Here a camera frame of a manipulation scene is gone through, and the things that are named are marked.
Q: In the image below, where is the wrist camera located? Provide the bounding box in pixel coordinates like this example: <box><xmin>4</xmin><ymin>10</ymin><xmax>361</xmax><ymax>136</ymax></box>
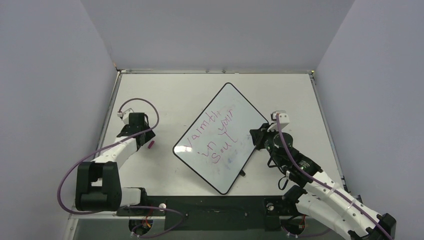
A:
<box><xmin>117</xmin><ymin>108</ymin><xmax>134</xmax><ymax>121</ymax></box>
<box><xmin>267</xmin><ymin>110</ymin><xmax>290</xmax><ymax>132</ymax></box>

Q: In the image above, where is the magenta marker cap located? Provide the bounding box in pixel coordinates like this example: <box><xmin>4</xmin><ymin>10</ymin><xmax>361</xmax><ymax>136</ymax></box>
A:
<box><xmin>147</xmin><ymin>140</ymin><xmax>155</xmax><ymax>149</ymax></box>

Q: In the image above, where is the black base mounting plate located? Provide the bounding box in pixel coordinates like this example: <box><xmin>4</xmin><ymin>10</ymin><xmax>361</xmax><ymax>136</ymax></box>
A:
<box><xmin>115</xmin><ymin>195</ymin><xmax>316</xmax><ymax>233</ymax></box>

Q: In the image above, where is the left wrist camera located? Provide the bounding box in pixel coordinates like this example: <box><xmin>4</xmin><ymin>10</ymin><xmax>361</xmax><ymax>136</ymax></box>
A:
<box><xmin>117</xmin><ymin>108</ymin><xmax>134</xmax><ymax>121</ymax></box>

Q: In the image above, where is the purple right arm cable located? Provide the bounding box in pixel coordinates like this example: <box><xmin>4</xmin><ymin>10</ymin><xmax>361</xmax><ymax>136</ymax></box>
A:
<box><xmin>274</xmin><ymin>113</ymin><xmax>393</xmax><ymax>240</ymax></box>

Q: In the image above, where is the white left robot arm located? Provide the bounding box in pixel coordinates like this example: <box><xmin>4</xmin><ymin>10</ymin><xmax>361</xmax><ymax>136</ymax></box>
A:
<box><xmin>75</xmin><ymin>112</ymin><xmax>155</xmax><ymax>215</ymax></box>

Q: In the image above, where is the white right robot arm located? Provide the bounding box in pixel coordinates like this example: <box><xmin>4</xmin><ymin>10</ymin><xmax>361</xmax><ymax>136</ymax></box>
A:
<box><xmin>249</xmin><ymin>123</ymin><xmax>397</xmax><ymax>240</ymax></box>

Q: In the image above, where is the black framed whiteboard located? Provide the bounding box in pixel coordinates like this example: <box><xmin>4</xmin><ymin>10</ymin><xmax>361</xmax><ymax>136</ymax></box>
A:
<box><xmin>172</xmin><ymin>82</ymin><xmax>267</xmax><ymax>195</ymax></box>

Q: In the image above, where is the aluminium frame rail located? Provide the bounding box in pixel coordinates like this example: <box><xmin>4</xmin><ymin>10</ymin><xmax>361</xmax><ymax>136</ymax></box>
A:
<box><xmin>76</xmin><ymin>194</ymin><xmax>300</xmax><ymax>217</ymax></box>

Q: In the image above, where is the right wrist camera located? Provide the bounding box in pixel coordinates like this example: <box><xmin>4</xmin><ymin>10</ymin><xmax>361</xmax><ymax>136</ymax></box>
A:
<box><xmin>267</xmin><ymin>110</ymin><xmax>290</xmax><ymax>132</ymax></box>

